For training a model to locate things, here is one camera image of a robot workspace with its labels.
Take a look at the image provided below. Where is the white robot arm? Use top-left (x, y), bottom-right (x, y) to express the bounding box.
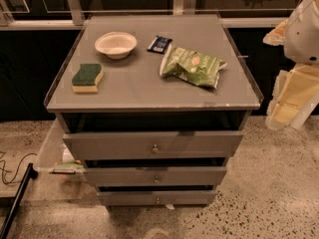
top-left (263, 0), bottom-right (319, 129)

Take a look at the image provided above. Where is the clear plastic bin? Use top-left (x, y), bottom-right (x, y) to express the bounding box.
top-left (33, 119), bottom-right (84, 175)

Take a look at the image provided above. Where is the green chip bag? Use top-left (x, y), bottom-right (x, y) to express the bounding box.
top-left (159, 45), bottom-right (227, 89)

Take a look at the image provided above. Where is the dark blue snack packet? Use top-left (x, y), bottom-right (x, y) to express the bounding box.
top-left (147, 36), bottom-right (171, 54)

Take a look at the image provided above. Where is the green yellow sponge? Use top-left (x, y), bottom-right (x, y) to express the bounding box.
top-left (72, 64), bottom-right (104, 94)

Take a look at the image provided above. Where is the white paper bowl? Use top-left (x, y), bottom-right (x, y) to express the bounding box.
top-left (95, 32), bottom-right (137, 60)

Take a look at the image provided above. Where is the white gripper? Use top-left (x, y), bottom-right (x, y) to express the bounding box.
top-left (265, 64), bottom-right (319, 130)

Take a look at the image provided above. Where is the grey drawer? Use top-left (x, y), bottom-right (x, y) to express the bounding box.
top-left (98, 190), bottom-right (217, 206)
top-left (85, 166), bottom-right (226, 186)
top-left (63, 130), bottom-right (243, 160)

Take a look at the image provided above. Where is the grey bottom drawer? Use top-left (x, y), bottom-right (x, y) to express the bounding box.
top-left (98, 190), bottom-right (217, 206)

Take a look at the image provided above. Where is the grey drawer cabinet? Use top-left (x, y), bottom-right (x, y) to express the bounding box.
top-left (45, 15), bottom-right (262, 194)

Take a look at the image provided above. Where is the black cable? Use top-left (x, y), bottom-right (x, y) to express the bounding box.
top-left (0, 151), bottom-right (38, 186)

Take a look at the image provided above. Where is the black metal bar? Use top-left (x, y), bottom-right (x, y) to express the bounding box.
top-left (0, 163), bottom-right (38, 239)

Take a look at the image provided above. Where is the metal window rail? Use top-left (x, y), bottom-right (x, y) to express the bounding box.
top-left (1, 0), bottom-right (291, 30)

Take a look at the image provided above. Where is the grey top drawer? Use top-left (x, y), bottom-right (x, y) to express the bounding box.
top-left (63, 130), bottom-right (243, 160)

